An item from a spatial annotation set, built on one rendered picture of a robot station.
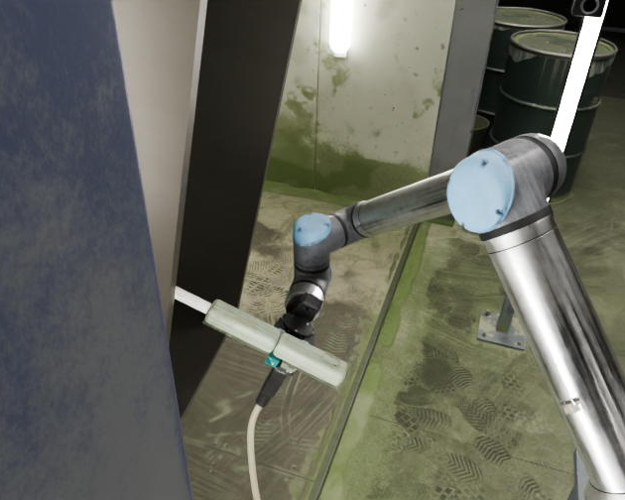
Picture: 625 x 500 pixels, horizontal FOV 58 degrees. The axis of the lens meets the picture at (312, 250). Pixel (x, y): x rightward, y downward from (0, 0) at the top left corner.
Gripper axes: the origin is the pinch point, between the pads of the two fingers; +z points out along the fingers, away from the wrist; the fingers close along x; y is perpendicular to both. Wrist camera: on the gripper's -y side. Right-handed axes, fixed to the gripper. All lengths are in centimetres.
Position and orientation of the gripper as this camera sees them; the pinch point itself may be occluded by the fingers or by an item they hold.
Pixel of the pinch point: (284, 361)
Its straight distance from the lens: 120.0
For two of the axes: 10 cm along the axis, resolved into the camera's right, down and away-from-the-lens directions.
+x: -8.9, -4.5, -0.7
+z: -2.1, 5.3, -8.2
